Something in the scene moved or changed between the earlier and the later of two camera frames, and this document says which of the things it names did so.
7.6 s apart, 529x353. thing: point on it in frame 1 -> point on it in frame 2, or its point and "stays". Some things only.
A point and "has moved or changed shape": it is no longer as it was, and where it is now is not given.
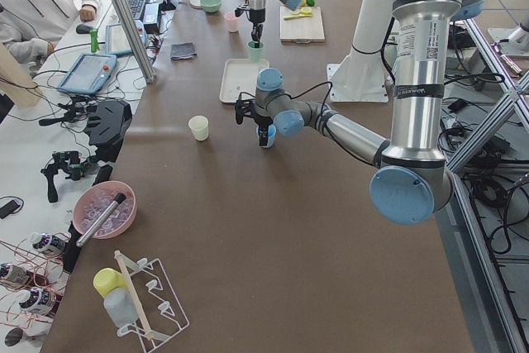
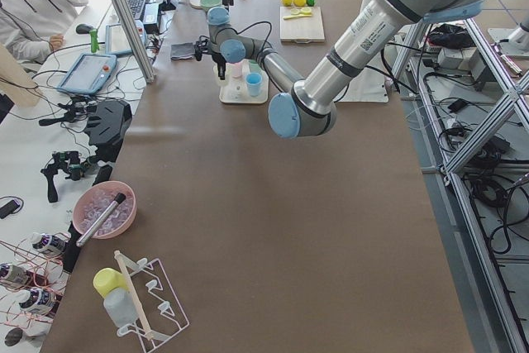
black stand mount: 108,121 stays
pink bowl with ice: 91,202 stays
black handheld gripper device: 68,162 stays
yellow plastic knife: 288,17 stays
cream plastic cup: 199,126 -> 216,71
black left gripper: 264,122 -> 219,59
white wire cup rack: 159,312 stays
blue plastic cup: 271,135 -> 254,82
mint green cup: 255,53 has moved or changed shape
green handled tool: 94,42 stays
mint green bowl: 211,2 stays
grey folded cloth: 182,50 stays
